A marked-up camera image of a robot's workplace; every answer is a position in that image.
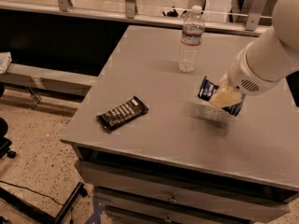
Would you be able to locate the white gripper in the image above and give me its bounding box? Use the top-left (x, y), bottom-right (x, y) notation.
top-left (209, 46), bottom-right (278, 108)

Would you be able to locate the blue rxbar blueberry bar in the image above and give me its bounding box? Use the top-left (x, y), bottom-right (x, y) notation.
top-left (197, 76), bottom-right (245, 117)

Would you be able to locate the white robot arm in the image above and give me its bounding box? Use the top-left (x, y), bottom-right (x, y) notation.
top-left (209, 0), bottom-right (299, 108)

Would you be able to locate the black rxbar snack bar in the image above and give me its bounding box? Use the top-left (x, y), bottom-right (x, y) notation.
top-left (96, 96), bottom-right (149, 132)

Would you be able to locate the clear plastic water bottle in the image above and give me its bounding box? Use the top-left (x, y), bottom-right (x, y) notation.
top-left (178, 6), bottom-right (206, 73)

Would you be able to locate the grey drawer cabinet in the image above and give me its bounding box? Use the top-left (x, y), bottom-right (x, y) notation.
top-left (62, 26), bottom-right (299, 224)

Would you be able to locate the black office chair base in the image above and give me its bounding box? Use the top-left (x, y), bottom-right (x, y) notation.
top-left (0, 82), bottom-right (17, 160)

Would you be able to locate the metal window frame rail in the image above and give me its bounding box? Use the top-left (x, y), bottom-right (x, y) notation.
top-left (0, 0), bottom-right (274, 36)

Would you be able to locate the grey metal bench rail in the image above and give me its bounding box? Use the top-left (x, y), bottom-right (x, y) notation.
top-left (0, 63), bottom-right (97, 108)

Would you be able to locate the black floor cable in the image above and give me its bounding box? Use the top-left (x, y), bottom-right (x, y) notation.
top-left (0, 180), bottom-right (64, 207)

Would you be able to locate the black floor stand frame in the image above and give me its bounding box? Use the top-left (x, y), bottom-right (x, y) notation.
top-left (0, 182), bottom-right (87, 224)

